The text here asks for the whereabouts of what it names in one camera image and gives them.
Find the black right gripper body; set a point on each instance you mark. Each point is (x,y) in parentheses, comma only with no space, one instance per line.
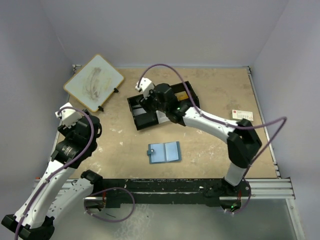
(147,102)

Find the small white card box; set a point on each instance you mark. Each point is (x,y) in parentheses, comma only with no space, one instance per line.
(241,114)

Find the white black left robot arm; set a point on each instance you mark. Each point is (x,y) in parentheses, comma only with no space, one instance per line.
(37,218)

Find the black whiteboard stand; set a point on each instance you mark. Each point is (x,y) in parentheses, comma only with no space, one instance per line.
(108,100)

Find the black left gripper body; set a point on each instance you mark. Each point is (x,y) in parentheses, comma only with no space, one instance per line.
(69,131)

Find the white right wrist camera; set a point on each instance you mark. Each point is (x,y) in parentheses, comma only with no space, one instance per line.
(144,87)

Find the blue leather card holder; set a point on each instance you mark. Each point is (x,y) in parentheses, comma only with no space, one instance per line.
(168,152)

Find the yellow-framed whiteboard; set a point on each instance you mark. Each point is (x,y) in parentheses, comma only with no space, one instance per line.
(94,83)

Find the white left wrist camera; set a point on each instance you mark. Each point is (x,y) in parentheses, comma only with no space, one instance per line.
(67,115)

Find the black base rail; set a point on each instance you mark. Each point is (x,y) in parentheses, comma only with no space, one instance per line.
(211,192)

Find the gold card in tray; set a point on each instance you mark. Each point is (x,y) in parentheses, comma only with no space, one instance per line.
(181,95)

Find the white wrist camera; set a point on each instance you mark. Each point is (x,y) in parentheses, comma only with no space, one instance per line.
(144,87)
(67,115)

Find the black and white tray organizer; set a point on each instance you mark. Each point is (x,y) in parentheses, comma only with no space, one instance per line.
(143,119)

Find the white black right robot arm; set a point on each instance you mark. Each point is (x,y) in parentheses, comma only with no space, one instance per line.
(242,141)

